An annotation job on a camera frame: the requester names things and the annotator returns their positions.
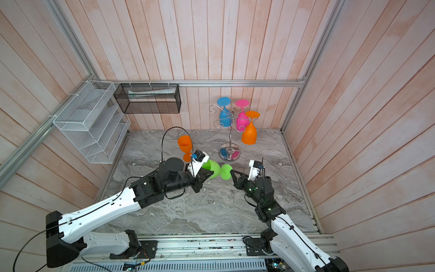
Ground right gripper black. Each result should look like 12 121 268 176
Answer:
232 168 263 207

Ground black wire mesh basket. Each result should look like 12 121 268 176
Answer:
114 83 181 114

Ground white wire mesh shelf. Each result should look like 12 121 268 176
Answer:
53 81 130 164

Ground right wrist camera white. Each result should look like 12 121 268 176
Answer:
249 160 263 181

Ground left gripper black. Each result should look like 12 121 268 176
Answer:
164 162 214 193

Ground chrome wine glass rack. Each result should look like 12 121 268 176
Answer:
209 104 241 162

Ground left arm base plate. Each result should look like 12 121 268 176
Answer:
110 239 159 260

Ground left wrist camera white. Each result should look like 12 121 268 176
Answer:
188 150 210 177

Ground green plastic wine glass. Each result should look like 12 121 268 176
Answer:
202 159 233 180

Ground orange wine glass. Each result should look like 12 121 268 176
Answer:
241 111 260 145
177 135 193 162

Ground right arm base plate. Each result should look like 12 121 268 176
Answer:
242 236 273 256

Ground aluminium mounting rail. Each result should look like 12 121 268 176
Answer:
60 232 341 264

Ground horizontal aluminium wall profile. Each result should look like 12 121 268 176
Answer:
111 79 305 87

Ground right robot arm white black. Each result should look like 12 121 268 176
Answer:
230 170 349 272

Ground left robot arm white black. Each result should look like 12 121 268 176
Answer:
45 151 213 268

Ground pink plastic wine glass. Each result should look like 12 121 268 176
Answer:
236 99 250 133

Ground blue plastic wine glass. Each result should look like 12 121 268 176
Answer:
217 97 231 128

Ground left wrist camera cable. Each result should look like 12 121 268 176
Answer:
160 126 194 164

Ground orange wine glass rear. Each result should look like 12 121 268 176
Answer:
241 111 260 145

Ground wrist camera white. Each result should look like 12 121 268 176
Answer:
249 160 263 181
188 150 210 177

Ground orange wine glass front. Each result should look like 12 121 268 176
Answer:
177 135 193 162

